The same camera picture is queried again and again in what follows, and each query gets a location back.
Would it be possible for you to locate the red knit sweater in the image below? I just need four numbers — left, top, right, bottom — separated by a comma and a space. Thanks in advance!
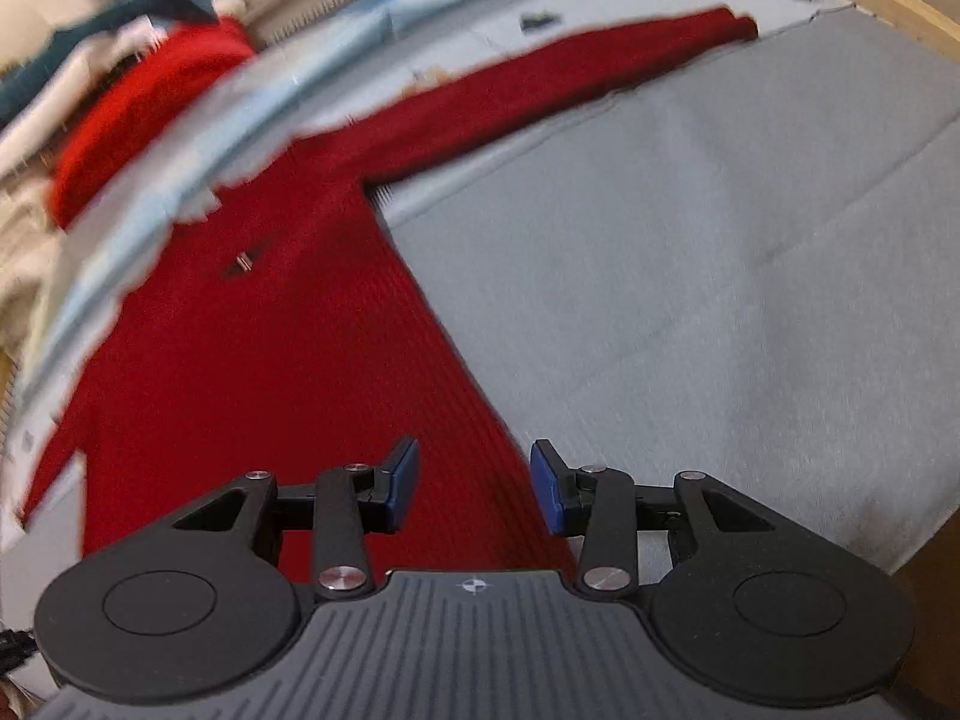
19, 6, 760, 587

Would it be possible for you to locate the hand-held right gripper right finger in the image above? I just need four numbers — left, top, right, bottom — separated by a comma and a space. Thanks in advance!
529, 439, 787, 601

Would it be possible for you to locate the grey bed sheet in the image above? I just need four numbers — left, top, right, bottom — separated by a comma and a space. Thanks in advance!
364, 4, 960, 578

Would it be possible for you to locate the pale blue blanket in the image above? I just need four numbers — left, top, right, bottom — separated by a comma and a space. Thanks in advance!
15, 0, 676, 410

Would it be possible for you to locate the pile of cream blankets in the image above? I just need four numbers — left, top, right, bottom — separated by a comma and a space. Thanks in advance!
0, 0, 275, 361

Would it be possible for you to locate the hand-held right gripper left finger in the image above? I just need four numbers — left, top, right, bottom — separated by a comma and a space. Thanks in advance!
172, 436, 421, 601

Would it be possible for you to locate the folded red knit garment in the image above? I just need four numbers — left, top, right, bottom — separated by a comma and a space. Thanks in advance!
46, 15, 260, 232

